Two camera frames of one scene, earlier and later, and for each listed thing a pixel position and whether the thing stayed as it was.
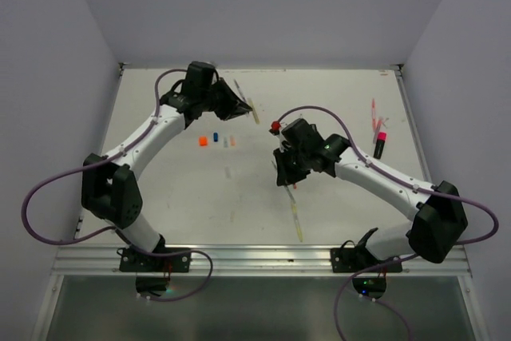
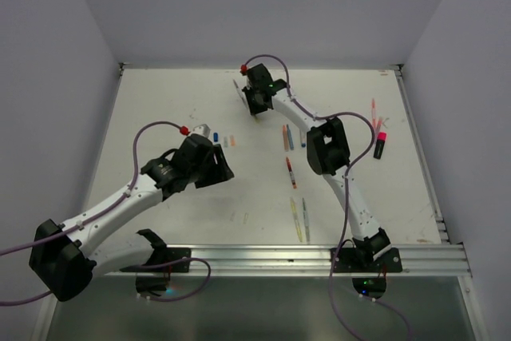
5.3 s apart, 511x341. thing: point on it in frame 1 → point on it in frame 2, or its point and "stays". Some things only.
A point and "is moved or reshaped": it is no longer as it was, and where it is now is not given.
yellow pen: [254, 111] is moved or reshaped
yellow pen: [295, 210] stays
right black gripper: [285, 175] → [253, 109]
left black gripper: [235, 107] → [223, 171]
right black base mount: [358, 259] stays
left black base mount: [131, 261] stays
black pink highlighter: [380, 144] stays
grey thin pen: [239, 89] stays
